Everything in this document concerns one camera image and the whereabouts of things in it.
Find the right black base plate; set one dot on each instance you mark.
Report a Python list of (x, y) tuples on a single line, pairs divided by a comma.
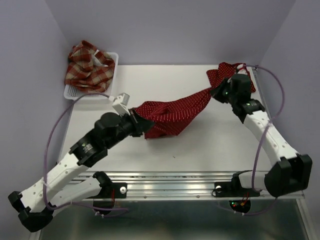
[(227, 189)]

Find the red polka dot skirt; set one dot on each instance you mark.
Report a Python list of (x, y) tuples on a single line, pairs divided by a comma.
[(224, 70), (172, 117)]

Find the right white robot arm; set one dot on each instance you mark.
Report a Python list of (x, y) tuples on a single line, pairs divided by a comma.
[(290, 171)]

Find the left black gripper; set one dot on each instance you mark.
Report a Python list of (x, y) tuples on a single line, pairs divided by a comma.
[(140, 125)]

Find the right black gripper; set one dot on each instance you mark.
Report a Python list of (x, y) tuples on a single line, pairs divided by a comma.
[(216, 92)]

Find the white plastic basket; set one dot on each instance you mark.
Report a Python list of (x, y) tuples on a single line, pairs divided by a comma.
[(71, 93)]

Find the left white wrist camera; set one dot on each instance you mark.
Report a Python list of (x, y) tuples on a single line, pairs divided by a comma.
[(120, 103)]

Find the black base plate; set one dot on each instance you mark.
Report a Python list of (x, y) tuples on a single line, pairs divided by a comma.
[(115, 190), (227, 189)]

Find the aluminium rail frame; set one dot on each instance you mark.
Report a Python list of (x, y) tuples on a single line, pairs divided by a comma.
[(171, 195)]

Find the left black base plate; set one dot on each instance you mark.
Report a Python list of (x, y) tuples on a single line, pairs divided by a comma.
[(115, 190)]

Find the red beige plaid skirt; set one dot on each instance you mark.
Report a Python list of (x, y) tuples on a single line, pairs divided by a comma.
[(89, 70)]

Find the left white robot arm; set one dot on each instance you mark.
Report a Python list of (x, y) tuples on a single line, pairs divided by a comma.
[(37, 204)]

